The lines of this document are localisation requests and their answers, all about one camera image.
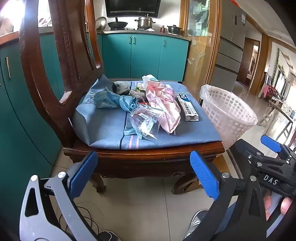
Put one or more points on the clear plastic wrapper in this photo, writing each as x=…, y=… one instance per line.
x=141, y=120

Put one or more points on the blue plastic bag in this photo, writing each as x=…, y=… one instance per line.
x=127, y=103

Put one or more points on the steel cooking pot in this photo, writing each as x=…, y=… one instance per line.
x=144, y=23

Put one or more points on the person's blue jeans leg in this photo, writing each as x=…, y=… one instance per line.
x=229, y=208

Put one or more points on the black range hood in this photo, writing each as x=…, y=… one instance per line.
x=133, y=8

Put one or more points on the black wok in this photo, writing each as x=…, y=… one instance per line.
x=117, y=24

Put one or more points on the person's right hand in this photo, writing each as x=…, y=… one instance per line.
x=268, y=206

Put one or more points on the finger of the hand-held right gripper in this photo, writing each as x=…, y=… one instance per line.
x=269, y=141
x=261, y=158

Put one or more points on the white blue cardboard box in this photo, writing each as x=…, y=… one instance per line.
x=187, y=106

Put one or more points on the blue striped seat cushion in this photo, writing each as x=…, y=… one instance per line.
x=108, y=129

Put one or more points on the dark shoe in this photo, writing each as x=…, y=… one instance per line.
x=107, y=236

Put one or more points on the dark silver crumpled wrapper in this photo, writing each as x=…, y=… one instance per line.
x=120, y=87

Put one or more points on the red cloth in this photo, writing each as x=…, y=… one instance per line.
x=269, y=90

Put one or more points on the grey refrigerator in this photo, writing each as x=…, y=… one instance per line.
x=229, y=46

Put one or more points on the small red bottle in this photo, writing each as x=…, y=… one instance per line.
x=163, y=29

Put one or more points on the brown wooden chair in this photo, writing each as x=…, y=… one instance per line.
x=20, y=115

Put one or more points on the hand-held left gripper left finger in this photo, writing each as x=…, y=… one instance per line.
x=84, y=172

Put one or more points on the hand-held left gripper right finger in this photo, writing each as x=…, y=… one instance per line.
x=204, y=178

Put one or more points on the grey shoe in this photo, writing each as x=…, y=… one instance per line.
x=196, y=222

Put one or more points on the carved wooden chair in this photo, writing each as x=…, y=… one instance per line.
x=76, y=58

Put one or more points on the teal kitchen cabinet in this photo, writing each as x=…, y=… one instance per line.
x=145, y=55

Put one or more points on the wooden table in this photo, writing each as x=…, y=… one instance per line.
x=283, y=113

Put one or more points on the wooden framed glass door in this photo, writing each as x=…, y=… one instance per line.
x=196, y=58

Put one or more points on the small red white wrapper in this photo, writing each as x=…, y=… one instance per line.
x=145, y=104

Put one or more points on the black lidded pot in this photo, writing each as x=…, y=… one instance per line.
x=174, y=29

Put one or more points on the pink plastic bag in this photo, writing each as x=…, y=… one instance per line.
x=164, y=109

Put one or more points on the teal foil wrapper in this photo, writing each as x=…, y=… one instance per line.
x=129, y=128

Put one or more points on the white plastic lattice basket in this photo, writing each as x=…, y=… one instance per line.
x=229, y=111

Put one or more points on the green garland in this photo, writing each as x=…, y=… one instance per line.
x=276, y=64

